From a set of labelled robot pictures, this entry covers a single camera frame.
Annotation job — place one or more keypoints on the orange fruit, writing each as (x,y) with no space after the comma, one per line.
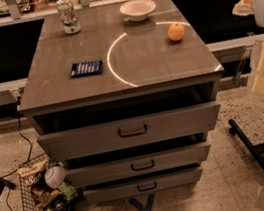
(176,32)

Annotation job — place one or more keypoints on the white ceramic bowl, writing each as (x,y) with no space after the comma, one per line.
(137,10)

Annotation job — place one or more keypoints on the top grey drawer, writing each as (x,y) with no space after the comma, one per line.
(130,132)

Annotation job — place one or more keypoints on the grey drawer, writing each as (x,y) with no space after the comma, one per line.
(143,186)
(139,165)
(130,132)

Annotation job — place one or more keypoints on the grey drawer cabinet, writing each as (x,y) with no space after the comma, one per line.
(143,73)

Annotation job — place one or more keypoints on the middle grey drawer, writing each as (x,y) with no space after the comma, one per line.
(139,165)

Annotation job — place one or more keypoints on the bottom grey drawer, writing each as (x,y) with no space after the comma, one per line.
(143,186)

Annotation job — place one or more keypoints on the green snack package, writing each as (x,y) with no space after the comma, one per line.
(68,190)

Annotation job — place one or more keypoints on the white baseball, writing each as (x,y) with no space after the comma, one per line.
(54,176)

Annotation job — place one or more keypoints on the tan snack bag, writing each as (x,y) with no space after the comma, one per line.
(33,175)

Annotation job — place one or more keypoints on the black wire basket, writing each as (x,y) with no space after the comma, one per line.
(41,197)

